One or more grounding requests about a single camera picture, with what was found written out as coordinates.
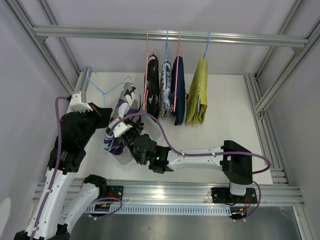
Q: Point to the white plastic basket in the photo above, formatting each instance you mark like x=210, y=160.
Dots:
x=151, y=128

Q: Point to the grey slotted cable duct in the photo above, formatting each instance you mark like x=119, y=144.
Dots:
x=136, y=209

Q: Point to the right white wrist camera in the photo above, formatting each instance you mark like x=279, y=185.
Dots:
x=117, y=128

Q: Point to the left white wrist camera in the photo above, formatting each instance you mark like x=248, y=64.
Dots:
x=76, y=104

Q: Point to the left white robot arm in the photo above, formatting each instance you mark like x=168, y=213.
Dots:
x=51, y=221

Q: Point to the pink hanger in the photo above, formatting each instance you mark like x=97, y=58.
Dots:
x=177, y=72
x=146, y=88

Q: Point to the white black lettered trousers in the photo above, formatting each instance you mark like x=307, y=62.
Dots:
x=162, y=111

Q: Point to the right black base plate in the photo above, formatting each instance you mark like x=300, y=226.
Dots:
x=222, y=195

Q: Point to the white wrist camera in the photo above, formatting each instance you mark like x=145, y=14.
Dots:
x=76, y=104
x=117, y=128

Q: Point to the navy blue trousers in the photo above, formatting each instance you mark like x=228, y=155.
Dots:
x=181, y=92

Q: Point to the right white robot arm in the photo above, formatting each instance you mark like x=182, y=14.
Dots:
x=231, y=158

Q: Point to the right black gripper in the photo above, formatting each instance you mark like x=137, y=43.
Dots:
x=135, y=127

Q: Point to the black white patterned trousers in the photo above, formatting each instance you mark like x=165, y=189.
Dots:
x=154, y=87

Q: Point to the aluminium front rail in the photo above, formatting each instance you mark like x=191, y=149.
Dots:
x=199, y=194

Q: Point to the purple camouflage trousers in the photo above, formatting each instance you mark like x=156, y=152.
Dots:
x=129, y=102

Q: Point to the aluminium hanging rail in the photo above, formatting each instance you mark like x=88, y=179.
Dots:
x=271, y=40

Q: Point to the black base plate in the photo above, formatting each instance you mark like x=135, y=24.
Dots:
x=115, y=191
x=222, y=195

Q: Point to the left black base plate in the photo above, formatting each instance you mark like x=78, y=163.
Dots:
x=115, y=191

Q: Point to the yellow green trousers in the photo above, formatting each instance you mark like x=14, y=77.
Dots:
x=192, y=115

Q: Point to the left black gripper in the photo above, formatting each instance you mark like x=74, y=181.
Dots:
x=103, y=114

